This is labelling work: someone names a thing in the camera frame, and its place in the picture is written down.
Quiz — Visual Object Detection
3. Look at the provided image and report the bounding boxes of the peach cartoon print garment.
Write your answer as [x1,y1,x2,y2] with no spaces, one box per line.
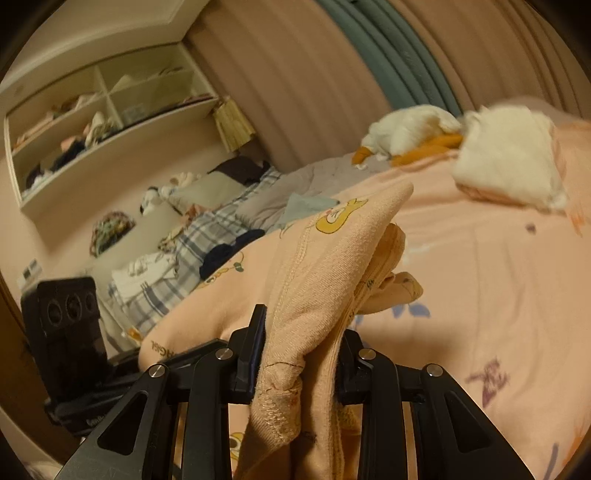
[139,182,422,479]

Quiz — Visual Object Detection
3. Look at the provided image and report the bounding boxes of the dark navy garment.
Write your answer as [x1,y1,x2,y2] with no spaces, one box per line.
[199,229,266,280]

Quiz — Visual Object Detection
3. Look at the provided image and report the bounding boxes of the white printed garment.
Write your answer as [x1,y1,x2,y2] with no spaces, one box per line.
[111,252,177,304]

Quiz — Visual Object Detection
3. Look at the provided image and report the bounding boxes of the plaid blue white blanket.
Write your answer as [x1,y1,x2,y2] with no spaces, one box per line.
[102,168,281,343]

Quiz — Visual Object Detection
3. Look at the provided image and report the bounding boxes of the grey crumpled garment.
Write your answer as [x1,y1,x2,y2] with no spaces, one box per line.
[271,193,339,231]

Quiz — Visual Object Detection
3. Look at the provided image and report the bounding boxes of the green patterned bundle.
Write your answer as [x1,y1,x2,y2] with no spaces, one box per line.
[89,211,136,258]

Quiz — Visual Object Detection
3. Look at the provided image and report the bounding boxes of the beige pillow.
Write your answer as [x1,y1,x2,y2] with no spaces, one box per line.
[168,171,246,214]

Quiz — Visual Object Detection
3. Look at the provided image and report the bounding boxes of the pink printed bed sheet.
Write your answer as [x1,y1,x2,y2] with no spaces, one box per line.
[338,97,590,479]

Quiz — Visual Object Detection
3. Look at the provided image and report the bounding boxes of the dark brown garment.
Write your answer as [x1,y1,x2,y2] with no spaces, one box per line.
[209,155,270,186]

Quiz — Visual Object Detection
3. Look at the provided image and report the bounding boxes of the grey quilt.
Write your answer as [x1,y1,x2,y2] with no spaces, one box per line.
[235,153,390,231]

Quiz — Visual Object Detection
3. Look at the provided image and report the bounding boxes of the woven yellow hanging bag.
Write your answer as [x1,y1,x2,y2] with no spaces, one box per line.
[213,96,256,153]

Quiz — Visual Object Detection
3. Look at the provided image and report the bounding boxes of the white orange plush toy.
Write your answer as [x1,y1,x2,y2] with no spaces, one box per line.
[352,105,464,166]

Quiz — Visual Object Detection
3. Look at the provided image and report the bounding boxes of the pink beige curtain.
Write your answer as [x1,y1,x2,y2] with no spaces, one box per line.
[185,1,590,171]

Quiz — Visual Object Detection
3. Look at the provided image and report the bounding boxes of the white folded garment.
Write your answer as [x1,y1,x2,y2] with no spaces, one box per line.
[452,105,568,212]

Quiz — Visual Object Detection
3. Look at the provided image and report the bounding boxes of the teal curtain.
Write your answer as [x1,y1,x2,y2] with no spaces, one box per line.
[318,0,463,116]

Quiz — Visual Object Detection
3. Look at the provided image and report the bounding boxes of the white wall shelf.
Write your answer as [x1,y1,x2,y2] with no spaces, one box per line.
[2,43,219,220]

